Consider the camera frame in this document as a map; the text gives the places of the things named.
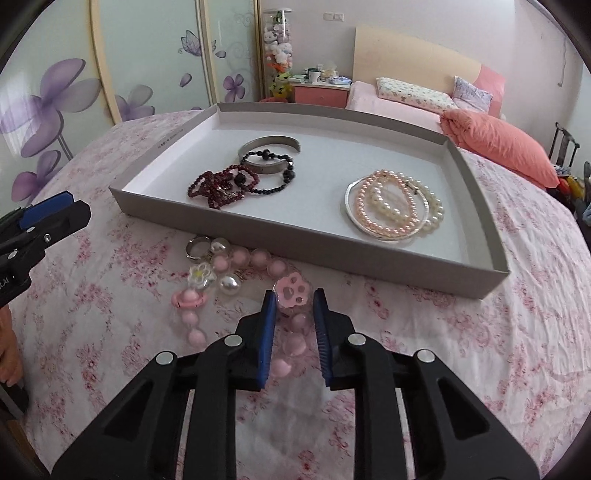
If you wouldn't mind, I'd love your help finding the pink floral bedsheet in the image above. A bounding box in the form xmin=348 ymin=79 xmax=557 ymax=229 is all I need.
xmin=9 ymin=108 xmax=585 ymax=480

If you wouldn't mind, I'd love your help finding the pink nightstand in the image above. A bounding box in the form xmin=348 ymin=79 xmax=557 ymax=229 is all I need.
xmin=290 ymin=80 xmax=352 ymax=110

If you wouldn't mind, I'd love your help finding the pink pearl bracelet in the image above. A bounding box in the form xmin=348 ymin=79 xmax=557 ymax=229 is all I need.
xmin=357 ymin=170 xmax=428 ymax=236

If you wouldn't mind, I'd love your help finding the person's left hand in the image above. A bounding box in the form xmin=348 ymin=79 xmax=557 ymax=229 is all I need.
xmin=0 ymin=306 xmax=25 ymax=388

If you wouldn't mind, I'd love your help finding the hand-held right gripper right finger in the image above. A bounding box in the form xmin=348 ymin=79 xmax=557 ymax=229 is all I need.
xmin=313 ymin=288 xmax=541 ymax=480

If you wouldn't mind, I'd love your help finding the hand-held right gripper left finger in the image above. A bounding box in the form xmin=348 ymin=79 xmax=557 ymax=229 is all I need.
xmin=51 ymin=288 xmax=280 ymax=480

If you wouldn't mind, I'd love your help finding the beige wooden headboard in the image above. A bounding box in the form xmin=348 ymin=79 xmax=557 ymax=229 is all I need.
xmin=353 ymin=25 xmax=483 ymax=93

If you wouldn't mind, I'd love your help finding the thin silver bangle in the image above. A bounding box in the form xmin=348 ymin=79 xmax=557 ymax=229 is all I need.
xmin=344 ymin=177 xmax=440 ymax=242

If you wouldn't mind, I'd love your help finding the pink chunky charm bracelet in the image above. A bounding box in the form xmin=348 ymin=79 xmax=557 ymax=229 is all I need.
xmin=170 ymin=237 xmax=311 ymax=380

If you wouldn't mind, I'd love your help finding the bed with pink sheet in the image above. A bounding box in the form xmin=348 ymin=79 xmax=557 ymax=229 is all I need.
xmin=345 ymin=80 xmax=462 ymax=124

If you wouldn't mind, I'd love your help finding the floral glass wardrobe door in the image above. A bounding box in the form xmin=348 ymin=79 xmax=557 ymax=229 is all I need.
xmin=0 ymin=0 xmax=117 ymax=219
xmin=200 ymin=0 xmax=264 ymax=105
xmin=90 ymin=0 xmax=219 ymax=124

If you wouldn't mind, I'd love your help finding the patterned white pillow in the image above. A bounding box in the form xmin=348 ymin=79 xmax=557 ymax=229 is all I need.
xmin=376 ymin=77 xmax=456 ymax=114

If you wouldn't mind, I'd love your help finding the black bead bracelet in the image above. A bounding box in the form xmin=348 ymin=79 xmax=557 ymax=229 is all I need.
xmin=235 ymin=148 xmax=297 ymax=195

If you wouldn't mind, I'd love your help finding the coral folded quilt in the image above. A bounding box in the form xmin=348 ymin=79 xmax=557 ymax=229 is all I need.
xmin=438 ymin=109 xmax=562 ymax=190

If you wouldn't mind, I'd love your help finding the lilac pillow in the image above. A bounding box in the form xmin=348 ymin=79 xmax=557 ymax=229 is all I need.
xmin=452 ymin=76 xmax=493 ymax=114

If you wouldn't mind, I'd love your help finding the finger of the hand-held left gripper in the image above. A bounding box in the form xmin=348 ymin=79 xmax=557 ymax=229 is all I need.
xmin=0 ymin=200 xmax=92 ymax=274
xmin=0 ymin=193 xmax=75 ymax=234

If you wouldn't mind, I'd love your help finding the dark red bead bracelet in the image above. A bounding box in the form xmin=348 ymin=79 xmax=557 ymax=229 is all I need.
xmin=187 ymin=168 xmax=260 ymax=211

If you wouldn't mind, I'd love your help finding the white pearl bracelet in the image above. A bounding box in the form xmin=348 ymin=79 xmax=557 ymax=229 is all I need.
xmin=392 ymin=172 xmax=447 ymax=232

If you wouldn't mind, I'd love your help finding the dark wooden chair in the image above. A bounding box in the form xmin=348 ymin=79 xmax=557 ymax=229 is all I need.
xmin=549 ymin=122 xmax=581 ymax=172

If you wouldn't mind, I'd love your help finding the silver ring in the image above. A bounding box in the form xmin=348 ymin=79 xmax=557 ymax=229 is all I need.
xmin=185 ymin=236 xmax=211 ymax=260

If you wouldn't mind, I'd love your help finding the clear tube of plush toys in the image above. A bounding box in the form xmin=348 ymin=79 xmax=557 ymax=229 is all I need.
xmin=262 ymin=8 xmax=294 ymax=100

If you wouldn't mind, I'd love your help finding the grey cardboard box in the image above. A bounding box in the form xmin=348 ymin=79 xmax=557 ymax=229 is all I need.
xmin=108 ymin=102 xmax=511 ymax=303

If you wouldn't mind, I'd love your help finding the silver cuff bangle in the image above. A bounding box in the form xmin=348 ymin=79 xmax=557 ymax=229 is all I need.
xmin=238 ymin=135 xmax=302 ymax=175

